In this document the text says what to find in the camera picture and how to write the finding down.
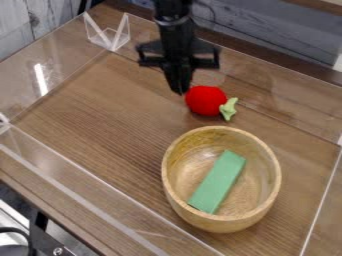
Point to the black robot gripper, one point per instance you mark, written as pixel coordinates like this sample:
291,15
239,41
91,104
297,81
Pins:
178,49

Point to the red plush tomato toy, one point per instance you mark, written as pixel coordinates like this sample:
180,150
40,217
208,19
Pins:
208,101

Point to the wooden bowl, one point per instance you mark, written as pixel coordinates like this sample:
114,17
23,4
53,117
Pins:
187,161

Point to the green rectangular block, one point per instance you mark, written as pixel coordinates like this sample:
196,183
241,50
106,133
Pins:
218,182

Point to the clear acrylic corner bracket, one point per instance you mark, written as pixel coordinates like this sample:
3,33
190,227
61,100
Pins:
108,38

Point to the clear acrylic enclosure wall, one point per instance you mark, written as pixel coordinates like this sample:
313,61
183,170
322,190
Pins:
88,119

